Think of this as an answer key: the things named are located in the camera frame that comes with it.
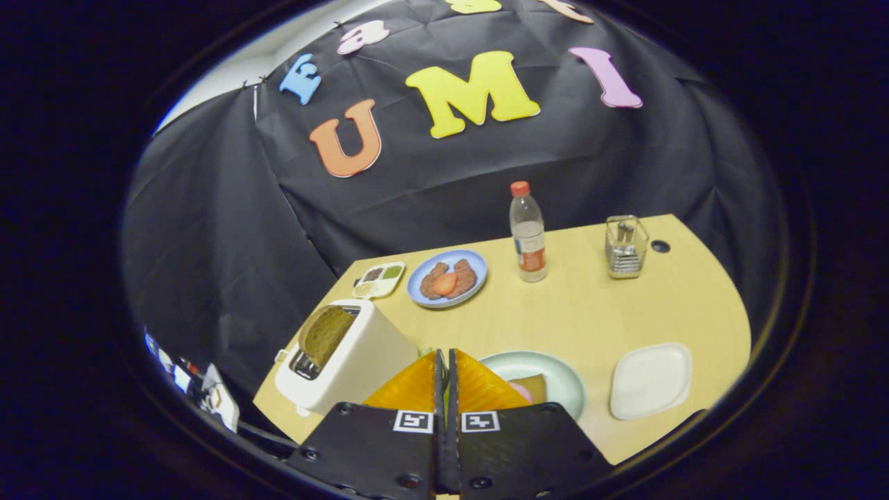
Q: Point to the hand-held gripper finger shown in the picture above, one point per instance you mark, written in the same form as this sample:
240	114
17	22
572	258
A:
439	417
453	417

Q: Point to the brown bread slice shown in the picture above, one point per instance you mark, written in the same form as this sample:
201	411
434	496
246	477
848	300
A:
326	335

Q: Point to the pink ham slice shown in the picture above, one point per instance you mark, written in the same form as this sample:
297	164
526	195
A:
521	393

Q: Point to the yellow cheese slice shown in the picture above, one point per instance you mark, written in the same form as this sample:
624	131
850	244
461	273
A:
536	387

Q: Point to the white toaster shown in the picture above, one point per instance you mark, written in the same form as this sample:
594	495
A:
361	361

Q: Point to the pale green round plate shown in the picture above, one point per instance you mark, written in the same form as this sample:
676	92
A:
559	375

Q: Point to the red tomato slice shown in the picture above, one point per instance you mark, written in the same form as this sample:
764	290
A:
445	284

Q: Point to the blue round plate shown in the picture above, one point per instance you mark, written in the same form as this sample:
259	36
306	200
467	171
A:
414	281

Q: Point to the brown meat patty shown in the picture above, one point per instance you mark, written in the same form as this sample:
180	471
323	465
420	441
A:
465	274
430	276

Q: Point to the white seasoning tray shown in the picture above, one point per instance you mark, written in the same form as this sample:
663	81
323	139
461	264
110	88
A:
378	281

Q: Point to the clear bottle with red cap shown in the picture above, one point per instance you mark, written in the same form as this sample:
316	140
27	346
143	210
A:
529	236

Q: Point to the white square plate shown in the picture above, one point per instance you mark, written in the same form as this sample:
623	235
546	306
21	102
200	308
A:
649	382

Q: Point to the coloured clutter pile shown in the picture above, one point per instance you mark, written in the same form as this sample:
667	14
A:
219	406

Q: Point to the metal utensil in basket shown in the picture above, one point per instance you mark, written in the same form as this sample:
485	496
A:
624	230

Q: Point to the black table grommet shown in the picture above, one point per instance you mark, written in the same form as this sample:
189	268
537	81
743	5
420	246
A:
660	246

